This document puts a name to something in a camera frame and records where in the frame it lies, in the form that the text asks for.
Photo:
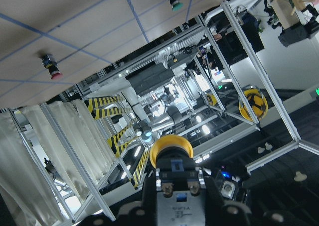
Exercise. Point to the yellow push button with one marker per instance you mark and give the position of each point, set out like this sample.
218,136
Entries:
180,186

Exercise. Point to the red push button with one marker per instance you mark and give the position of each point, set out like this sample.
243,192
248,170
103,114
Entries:
50,64

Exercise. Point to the yellow hard hat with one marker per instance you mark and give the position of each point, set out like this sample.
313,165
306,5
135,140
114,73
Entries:
257,102

